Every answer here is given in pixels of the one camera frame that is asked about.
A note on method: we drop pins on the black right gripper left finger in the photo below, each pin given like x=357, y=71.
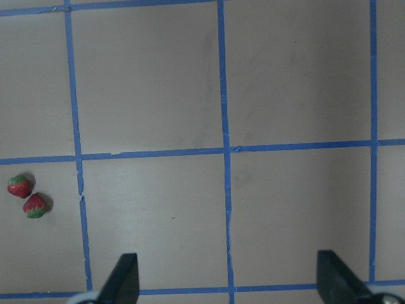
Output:
x=122, y=286

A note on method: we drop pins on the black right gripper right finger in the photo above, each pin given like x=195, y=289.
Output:
x=336, y=283

